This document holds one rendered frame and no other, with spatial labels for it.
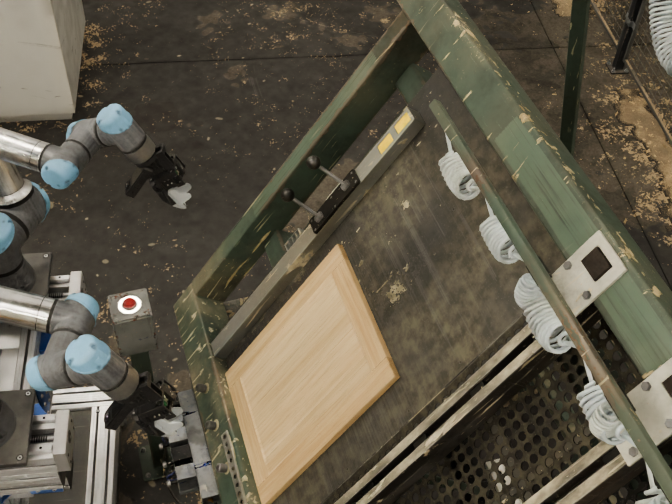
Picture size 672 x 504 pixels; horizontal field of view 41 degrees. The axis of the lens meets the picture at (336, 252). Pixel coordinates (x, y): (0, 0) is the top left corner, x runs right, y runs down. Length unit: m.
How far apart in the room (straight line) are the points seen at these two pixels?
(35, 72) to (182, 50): 0.99
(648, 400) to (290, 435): 1.08
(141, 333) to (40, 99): 2.31
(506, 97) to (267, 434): 1.10
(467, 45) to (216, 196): 2.54
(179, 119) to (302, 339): 2.69
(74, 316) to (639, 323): 1.12
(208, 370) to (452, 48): 1.18
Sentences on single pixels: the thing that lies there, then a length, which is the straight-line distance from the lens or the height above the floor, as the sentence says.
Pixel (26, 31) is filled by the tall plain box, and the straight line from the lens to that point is 4.67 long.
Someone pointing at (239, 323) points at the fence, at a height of 1.02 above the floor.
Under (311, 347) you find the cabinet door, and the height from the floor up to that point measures 1.18.
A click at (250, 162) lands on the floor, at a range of 4.62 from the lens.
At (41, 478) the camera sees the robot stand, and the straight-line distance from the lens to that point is 2.58.
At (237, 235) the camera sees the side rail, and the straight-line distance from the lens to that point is 2.70.
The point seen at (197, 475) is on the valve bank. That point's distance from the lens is 2.67.
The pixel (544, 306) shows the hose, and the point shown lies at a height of 1.87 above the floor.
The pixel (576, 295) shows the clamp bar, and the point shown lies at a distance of 1.69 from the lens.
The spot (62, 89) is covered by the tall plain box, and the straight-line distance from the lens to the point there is 4.85.
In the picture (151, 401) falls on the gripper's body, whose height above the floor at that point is 1.46.
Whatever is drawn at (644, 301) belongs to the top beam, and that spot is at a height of 1.90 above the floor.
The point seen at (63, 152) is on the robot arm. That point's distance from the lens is 2.26.
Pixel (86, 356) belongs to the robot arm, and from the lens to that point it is 1.80.
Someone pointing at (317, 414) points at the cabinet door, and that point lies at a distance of 2.30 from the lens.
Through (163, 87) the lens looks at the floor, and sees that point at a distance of 5.14.
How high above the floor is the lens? 3.07
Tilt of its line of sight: 47 degrees down
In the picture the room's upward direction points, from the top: 3 degrees clockwise
